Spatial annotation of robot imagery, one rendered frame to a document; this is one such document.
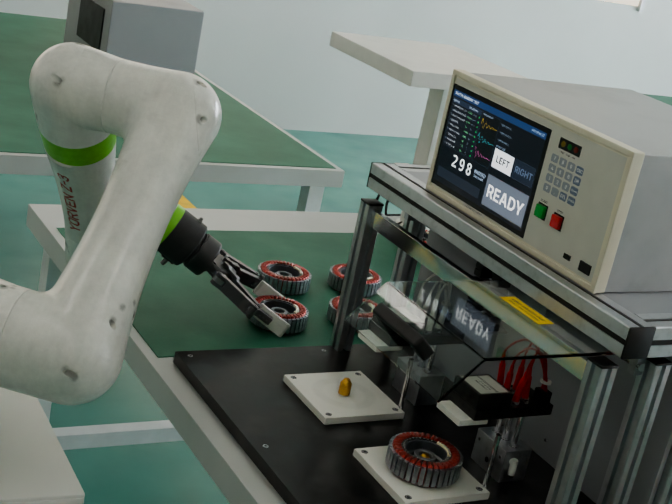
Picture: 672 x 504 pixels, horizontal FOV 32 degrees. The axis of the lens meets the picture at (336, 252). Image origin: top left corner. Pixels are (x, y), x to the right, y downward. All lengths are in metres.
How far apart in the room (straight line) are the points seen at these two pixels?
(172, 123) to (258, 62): 5.12
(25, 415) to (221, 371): 0.37
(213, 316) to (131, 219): 0.68
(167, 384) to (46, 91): 0.53
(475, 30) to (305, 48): 1.17
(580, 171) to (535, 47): 6.12
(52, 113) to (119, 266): 0.31
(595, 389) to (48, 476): 0.73
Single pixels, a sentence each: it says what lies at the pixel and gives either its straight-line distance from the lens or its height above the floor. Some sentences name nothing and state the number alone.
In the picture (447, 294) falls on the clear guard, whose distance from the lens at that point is 1.68.
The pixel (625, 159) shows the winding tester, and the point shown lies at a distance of 1.64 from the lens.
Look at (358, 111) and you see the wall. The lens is 7.19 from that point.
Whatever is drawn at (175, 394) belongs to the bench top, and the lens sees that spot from 1.94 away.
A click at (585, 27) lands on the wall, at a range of 8.02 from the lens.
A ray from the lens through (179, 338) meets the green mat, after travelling 2.13.
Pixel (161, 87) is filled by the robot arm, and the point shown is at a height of 1.25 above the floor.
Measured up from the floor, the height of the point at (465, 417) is 0.88.
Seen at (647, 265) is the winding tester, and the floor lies 1.16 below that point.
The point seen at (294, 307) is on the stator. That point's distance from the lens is 2.27.
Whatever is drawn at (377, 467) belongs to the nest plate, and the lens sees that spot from 1.78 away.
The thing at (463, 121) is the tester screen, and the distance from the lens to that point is 1.92.
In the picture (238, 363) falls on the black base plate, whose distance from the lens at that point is 2.03.
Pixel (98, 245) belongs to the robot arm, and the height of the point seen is 1.07.
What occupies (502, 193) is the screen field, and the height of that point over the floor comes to 1.18.
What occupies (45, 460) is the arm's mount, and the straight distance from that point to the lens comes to 1.69.
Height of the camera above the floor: 1.62
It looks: 19 degrees down
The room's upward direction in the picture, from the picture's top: 12 degrees clockwise
